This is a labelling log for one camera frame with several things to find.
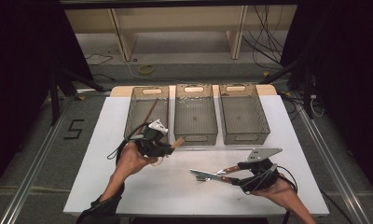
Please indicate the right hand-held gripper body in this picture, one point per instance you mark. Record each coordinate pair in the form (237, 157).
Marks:
(262, 174)

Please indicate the smoky transparent plastic bin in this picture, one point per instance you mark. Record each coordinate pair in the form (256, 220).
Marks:
(243, 109)
(138, 109)
(195, 105)

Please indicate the person's left hand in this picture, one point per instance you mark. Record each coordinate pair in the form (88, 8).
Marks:
(131, 161)

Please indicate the black metal stand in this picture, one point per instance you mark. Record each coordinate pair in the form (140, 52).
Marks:
(307, 93)

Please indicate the black tripod stand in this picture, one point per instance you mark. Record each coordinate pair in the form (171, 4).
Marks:
(54, 93)

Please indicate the black metal frame bar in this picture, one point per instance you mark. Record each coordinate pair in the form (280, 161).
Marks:
(175, 2)

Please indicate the beige wooden shelf unit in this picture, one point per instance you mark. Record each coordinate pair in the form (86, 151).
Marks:
(175, 18)

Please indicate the brown wooden chopstick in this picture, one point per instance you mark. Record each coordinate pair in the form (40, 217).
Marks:
(149, 113)

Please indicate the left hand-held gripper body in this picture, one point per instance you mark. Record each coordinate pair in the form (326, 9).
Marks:
(150, 140)

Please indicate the yellow tape roll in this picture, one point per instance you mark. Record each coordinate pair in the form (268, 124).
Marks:
(140, 70)

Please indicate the black curtain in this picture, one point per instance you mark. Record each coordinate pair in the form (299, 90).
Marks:
(346, 62)
(20, 62)

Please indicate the person's right hand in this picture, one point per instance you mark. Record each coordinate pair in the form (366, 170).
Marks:
(284, 191)

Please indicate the aluminium floor rail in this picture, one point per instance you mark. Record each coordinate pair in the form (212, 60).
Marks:
(35, 161)
(330, 161)

